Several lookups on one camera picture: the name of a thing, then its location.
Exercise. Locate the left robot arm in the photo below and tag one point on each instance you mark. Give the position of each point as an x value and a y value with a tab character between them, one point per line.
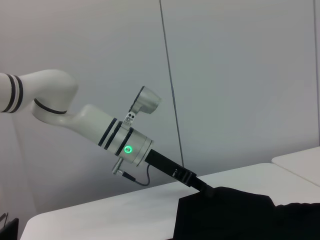
55	85

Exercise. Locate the black shirt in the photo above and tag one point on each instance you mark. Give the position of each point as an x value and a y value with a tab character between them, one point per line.
225	217

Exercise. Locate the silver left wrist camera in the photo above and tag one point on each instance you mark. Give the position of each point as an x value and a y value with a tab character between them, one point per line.
148	100

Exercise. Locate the black equipment frame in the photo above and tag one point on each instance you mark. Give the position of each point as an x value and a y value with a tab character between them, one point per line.
10	232

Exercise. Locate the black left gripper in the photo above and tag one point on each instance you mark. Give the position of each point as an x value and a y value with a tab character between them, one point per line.
170	167

